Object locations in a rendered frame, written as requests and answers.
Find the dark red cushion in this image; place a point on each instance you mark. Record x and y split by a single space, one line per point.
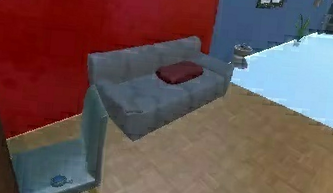
178 72

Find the grey sofa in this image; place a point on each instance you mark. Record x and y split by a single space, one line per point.
147 96

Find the dark framed window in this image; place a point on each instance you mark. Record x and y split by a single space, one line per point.
271 0

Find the small blue object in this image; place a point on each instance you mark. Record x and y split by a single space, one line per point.
59 180

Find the grey-blue chair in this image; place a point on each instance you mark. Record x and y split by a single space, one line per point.
68 163

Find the green house plant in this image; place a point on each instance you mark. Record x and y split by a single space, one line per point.
301 27

